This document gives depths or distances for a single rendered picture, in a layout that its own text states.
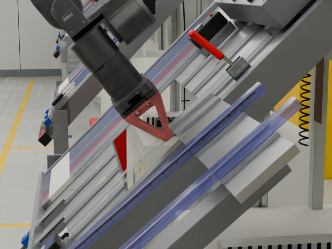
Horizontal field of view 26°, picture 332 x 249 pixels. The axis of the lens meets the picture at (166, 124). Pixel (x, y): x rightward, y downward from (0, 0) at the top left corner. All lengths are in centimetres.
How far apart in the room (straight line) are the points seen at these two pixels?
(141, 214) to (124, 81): 20
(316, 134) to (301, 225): 23
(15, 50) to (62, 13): 881
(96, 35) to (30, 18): 876
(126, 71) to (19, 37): 878
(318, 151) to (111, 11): 86
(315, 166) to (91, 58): 88
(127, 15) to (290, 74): 25
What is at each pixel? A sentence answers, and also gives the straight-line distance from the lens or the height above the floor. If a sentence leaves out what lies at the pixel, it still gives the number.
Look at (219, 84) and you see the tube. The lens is 111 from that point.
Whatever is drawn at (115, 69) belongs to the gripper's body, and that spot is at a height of 104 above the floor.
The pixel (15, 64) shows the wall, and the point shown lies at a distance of 988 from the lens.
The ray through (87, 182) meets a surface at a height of 80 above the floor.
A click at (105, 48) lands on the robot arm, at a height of 107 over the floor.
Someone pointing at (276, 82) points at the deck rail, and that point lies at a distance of 104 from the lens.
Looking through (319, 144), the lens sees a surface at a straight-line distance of 179.
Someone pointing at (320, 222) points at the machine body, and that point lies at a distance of 174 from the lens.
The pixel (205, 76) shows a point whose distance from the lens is 126.
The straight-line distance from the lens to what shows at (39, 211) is 143.
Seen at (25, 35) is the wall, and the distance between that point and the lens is 983.
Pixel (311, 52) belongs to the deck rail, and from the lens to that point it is 105.
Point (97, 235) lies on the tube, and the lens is 80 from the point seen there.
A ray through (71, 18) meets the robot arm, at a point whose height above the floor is 112.
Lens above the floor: 116
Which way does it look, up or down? 11 degrees down
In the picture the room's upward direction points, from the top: straight up
